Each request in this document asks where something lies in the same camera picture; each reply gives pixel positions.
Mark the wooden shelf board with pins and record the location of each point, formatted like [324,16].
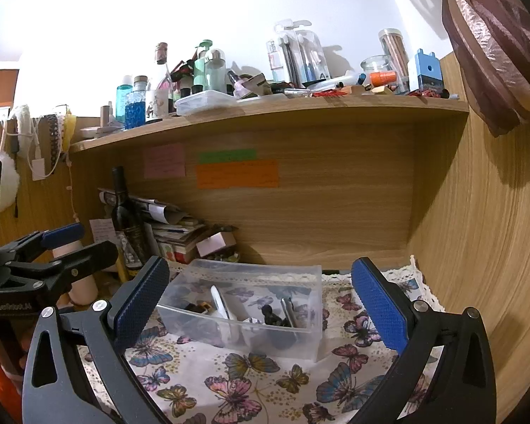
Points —
[269,117]

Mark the clear tube of sticks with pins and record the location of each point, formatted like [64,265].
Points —
[395,53]

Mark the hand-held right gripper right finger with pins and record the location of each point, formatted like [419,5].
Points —
[380,304]

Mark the green pump bottle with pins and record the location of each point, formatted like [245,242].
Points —
[201,68]

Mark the orange sticky note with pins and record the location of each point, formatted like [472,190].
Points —
[237,174]

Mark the white hanging tag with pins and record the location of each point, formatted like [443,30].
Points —
[39,169]

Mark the pink sticky note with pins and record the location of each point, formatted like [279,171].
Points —
[164,161]

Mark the white pouch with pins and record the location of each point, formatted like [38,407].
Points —
[220,302]

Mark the patterned hanging ribbon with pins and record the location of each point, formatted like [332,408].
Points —
[55,139]

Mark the glass jar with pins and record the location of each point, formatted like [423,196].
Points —
[375,64]

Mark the rolled magazine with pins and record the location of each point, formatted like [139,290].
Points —
[154,210]

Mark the white lidded plastic container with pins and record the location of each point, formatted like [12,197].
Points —
[205,102]

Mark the white handwritten paper note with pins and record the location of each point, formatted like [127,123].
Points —
[102,229]

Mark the stack of books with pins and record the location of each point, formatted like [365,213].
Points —
[176,240]

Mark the clear plastic storage box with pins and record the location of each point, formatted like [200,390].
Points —
[247,340]

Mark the yellow hanging tassel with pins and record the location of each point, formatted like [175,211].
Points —
[70,130]

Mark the brown hanging fabric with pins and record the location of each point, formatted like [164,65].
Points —
[490,44]

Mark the clear round bottle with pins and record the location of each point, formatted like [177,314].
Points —
[215,73]

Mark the green sticky note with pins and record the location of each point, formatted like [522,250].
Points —
[226,156]

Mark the blue pencil sharpener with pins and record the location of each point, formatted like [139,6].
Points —
[428,70]

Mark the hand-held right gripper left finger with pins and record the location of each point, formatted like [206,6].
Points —
[141,300]

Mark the butterfly print lace tablecloth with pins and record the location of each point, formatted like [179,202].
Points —
[256,384]

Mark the clear tall bottle pink print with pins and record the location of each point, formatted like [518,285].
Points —
[162,84]

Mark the toothbrush blister pack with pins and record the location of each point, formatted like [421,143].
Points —
[280,55]
[312,55]

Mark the white power adapter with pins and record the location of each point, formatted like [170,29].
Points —
[251,319]

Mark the teal liquid bottle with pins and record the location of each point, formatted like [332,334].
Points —
[122,97]

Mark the small black figure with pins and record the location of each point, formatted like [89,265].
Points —
[274,316]

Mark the silver metal rod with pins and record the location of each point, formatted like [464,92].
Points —
[289,313]

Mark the dark wine bottle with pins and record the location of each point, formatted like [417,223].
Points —
[128,225]

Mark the black and gold folding tool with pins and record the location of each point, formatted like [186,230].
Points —
[199,307]

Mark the small orange capped bottle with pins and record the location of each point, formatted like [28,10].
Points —
[383,78]

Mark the beige cylindrical cup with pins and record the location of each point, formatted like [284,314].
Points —
[85,291]

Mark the bottle of blue beads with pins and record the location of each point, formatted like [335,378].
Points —
[137,112]

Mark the small white cardboard box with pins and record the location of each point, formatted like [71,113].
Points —
[214,244]

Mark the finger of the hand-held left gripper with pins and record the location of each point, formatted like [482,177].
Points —
[64,234]
[92,256]

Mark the white fluffy pompom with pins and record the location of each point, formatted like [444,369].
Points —
[8,185]

